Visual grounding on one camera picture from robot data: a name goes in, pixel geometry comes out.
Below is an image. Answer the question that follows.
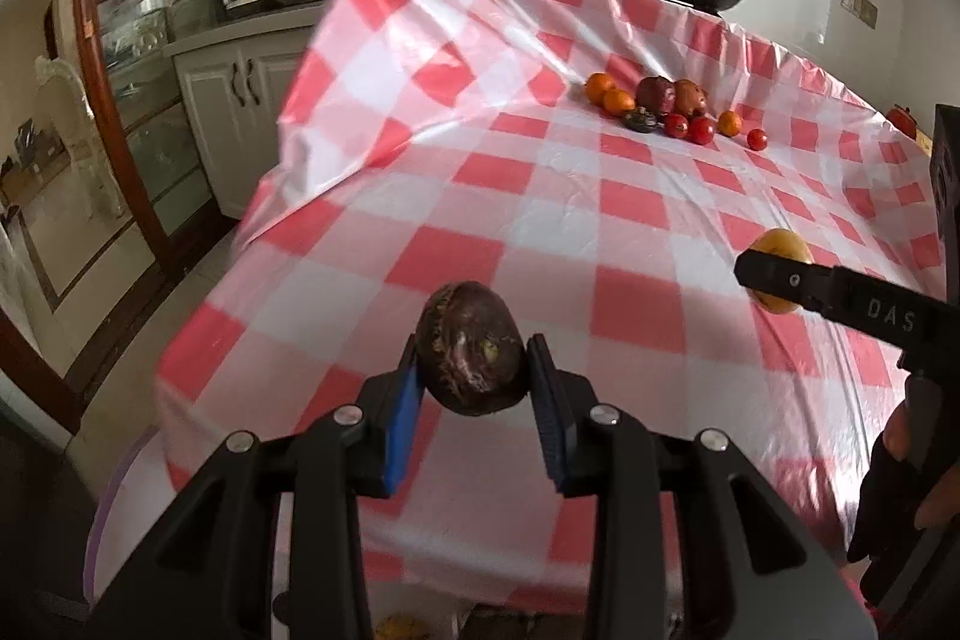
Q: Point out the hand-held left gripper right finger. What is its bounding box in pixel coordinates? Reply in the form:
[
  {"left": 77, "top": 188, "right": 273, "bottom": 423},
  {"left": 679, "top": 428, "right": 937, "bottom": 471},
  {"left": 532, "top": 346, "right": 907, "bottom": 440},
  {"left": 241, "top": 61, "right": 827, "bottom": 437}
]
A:
[{"left": 525, "top": 332, "right": 880, "bottom": 640}]

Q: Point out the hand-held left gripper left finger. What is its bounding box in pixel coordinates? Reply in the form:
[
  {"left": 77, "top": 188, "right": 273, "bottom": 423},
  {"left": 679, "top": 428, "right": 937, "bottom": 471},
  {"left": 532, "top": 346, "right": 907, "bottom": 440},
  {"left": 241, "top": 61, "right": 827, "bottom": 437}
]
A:
[{"left": 86, "top": 332, "right": 428, "bottom": 640}]

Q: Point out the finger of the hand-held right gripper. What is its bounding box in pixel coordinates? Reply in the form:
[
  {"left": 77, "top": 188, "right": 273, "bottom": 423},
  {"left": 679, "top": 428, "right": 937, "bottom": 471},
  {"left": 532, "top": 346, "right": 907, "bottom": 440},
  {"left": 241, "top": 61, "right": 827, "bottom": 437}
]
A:
[{"left": 733, "top": 248, "right": 839, "bottom": 320}]

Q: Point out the yellow orange fruit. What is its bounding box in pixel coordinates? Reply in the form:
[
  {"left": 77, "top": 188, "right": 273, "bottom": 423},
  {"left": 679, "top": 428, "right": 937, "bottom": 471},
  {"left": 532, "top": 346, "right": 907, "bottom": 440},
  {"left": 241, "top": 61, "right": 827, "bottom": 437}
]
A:
[{"left": 750, "top": 227, "right": 815, "bottom": 316}]

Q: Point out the person's right hand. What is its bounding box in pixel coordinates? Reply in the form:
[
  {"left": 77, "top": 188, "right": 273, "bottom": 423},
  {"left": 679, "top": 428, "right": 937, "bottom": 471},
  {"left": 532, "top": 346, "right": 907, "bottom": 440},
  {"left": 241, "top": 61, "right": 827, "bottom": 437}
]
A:
[{"left": 847, "top": 401, "right": 960, "bottom": 605}]

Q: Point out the red brown pomegranate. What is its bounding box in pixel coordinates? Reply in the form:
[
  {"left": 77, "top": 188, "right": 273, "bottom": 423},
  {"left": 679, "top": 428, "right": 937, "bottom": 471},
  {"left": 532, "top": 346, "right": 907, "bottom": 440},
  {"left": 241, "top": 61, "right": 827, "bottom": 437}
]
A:
[{"left": 673, "top": 78, "right": 710, "bottom": 118}]

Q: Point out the dark red pomegranate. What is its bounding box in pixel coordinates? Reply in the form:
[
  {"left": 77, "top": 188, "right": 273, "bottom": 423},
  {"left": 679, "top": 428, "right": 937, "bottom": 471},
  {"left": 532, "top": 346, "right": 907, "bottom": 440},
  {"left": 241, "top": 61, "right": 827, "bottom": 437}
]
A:
[{"left": 636, "top": 75, "right": 677, "bottom": 117}]

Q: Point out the red white checked tablecloth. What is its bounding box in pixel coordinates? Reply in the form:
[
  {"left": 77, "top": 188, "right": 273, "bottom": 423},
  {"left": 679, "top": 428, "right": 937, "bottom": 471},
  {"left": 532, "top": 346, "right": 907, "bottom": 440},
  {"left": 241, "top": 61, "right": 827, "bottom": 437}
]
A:
[{"left": 154, "top": 0, "right": 960, "bottom": 611}]

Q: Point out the white kitchen cabinet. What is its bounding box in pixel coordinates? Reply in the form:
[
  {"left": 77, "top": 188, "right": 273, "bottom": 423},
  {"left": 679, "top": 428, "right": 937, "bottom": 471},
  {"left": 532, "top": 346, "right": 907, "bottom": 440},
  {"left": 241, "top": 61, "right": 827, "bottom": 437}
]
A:
[{"left": 166, "top": 2, "right": 332, "bottom": 223}]

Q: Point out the wooden framed glass door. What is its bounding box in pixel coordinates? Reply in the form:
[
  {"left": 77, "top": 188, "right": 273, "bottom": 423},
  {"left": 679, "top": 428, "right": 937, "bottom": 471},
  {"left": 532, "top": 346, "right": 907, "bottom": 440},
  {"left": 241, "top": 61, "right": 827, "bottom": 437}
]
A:
[{"left": 71, "top": 0, "right": 280, "bottom": 285}]

